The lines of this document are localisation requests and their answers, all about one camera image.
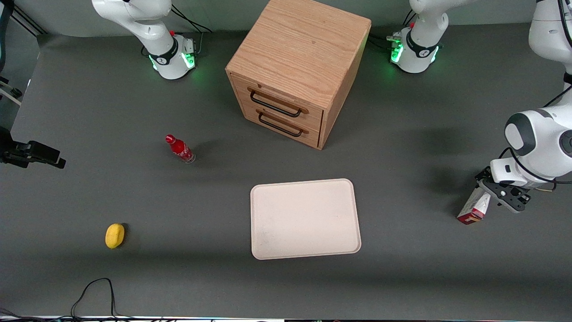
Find red cookie box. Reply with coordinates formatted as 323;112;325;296
456;186;492;225

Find cream rectangular tray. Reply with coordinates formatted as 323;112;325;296
250;178;362;260

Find wooden two-drawer cabinet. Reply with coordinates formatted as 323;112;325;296
225;0;372;150

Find red cola bottle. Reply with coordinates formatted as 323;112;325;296
165;134;196;164

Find yellow lemon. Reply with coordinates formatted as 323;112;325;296
105;223;126;249

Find white and black stand foot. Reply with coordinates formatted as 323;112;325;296
0;76;23;106

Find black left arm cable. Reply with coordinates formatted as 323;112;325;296
498;0;572;193

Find black left arm base cables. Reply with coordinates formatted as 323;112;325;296
368;10;417;51

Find black arm base cables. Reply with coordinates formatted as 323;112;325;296
368;10;417;51
171;4;213;56

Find black drawer handle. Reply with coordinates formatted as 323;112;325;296
256;109;309;137
248;88;309;118

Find black right arm base cables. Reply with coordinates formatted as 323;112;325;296
171;4;213;56

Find black looped table cable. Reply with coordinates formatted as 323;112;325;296
71;278;135;321

